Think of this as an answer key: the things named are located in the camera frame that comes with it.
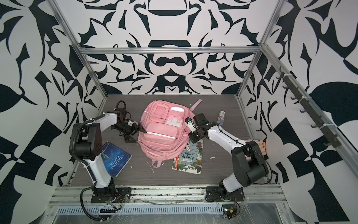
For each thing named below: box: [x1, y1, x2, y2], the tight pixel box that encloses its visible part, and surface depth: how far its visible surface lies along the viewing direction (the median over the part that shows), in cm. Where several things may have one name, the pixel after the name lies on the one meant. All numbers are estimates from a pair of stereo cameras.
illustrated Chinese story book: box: [171, 139, 204, 175], surface depth 88 cm
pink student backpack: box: [137, 98, 203, 168], surface depth 93 cm
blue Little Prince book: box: [101, 141, 133, 178], surface depth 87 cm
